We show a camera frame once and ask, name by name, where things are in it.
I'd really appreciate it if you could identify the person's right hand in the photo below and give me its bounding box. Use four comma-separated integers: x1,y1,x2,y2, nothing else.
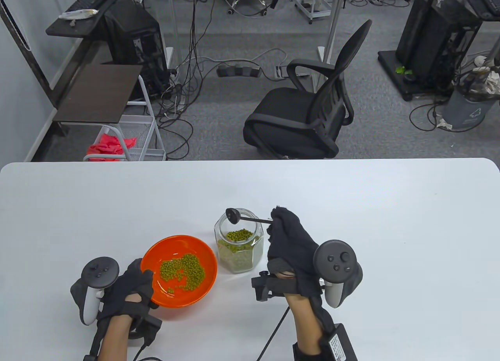
267,206,325,298

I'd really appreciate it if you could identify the person's left hand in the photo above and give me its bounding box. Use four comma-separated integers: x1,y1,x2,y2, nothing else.
97,258,159,324

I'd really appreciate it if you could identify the orange bowl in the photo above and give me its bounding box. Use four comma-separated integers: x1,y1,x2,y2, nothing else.
140,235,218,308

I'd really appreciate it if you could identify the black measuring scoop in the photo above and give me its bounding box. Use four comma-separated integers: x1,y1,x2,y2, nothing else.
225,208,274,225

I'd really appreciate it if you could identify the green mung beans heap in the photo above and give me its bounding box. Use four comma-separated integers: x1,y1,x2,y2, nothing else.
217,228,263,272

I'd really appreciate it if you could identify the green mung beans portion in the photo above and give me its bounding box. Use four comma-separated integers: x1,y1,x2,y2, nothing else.
159,253,206,295

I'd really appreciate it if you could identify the person's left forearm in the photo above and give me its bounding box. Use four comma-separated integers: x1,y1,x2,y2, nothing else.
98,317,131,361

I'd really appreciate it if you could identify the person's right forearm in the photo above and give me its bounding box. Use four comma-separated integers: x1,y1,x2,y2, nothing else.
285,293,330,354

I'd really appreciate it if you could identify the black white left controller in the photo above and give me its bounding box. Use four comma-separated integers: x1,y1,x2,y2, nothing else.
70,256,120,326

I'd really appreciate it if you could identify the black white controller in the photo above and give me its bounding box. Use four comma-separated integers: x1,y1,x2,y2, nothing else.
313,240,363,309
70,256,120,326

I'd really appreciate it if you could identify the glass jar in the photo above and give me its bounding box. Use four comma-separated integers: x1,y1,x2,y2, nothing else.
214,208,265,274

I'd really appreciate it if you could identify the black white right controller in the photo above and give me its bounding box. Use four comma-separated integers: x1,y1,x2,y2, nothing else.
313,240,363,309

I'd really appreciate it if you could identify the black battery pack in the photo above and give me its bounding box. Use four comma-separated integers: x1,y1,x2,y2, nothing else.
326,324,358,361

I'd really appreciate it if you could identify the black office chair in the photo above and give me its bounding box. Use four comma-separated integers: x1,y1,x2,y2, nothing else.
243,19,373,159

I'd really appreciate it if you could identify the red cloth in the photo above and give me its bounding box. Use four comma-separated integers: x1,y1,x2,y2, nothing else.
87,133,137,162

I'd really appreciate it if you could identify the white floor socket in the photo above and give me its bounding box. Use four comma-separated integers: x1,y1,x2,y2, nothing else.
275,66,309,79

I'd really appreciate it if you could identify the black power strip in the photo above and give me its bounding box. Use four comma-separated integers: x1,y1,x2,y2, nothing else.
217,63,261,78

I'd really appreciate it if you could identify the dark wooden side table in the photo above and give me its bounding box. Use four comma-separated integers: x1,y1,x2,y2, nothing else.
53,64,144,124

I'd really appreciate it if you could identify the black floor platform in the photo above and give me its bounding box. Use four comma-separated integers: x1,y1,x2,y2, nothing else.
378,50,461,101

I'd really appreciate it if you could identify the grey trash bin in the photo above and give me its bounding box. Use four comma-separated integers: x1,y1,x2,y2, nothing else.
441,66,500,130

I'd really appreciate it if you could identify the metal wheeled cart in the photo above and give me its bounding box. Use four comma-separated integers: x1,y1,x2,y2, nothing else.
294,0,341,25

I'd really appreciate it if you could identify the chair wheel base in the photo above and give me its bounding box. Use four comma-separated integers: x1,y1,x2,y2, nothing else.
227,0,271,17

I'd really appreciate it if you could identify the black computer tower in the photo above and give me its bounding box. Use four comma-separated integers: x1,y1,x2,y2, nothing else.
102,2,169,100

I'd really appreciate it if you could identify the tall black computer case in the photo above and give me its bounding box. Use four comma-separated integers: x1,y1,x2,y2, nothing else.
395,0,483,90

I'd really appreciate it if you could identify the dark wooden desk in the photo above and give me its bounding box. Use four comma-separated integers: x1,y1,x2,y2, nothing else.
46,0,131,37

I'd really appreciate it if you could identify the silver plastic packet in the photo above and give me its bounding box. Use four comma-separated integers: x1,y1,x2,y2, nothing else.
59,9,99,20

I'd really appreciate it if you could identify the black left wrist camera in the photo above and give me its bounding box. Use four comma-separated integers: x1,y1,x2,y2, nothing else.
127,313,163,347

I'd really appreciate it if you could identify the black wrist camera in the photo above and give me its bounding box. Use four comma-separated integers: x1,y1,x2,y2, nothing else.
251,271,294,302
127,313,163,347

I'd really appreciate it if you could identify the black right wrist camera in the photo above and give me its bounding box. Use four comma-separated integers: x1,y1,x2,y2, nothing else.
251,271,294,302

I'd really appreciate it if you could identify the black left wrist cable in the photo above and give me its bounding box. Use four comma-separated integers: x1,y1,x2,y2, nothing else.
132,343,163,361

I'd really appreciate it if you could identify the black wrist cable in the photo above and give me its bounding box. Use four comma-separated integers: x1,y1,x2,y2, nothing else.
256,306,291,361
132,343,163,361

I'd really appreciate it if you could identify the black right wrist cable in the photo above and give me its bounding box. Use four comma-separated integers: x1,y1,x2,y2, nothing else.
256,306,291,361

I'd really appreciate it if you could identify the white wire basket cart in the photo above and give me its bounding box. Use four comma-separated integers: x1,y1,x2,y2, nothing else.
83,75,166,162

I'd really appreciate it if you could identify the black looped floor cable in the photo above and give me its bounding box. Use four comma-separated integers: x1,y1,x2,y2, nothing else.
409,100,458,132

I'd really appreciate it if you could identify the white desk frame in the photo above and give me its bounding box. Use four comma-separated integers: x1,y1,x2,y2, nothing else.
139,0,377,94

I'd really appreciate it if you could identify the black cable bundle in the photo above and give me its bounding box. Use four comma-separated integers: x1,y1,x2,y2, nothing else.
156,0,216,160

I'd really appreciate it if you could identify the black metal frame post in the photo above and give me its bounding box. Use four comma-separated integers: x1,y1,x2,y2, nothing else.
0,0,56,108

